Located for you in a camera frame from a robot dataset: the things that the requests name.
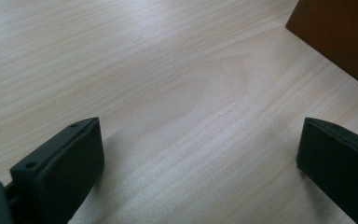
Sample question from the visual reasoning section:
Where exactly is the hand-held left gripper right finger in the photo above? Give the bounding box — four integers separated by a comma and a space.
296, 117, 358, 224

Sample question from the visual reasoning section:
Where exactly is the brown wooden box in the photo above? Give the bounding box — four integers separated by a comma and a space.
284, 0, 358, 94

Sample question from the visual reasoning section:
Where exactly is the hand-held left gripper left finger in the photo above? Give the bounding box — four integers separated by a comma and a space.
9, 117, 105, 224

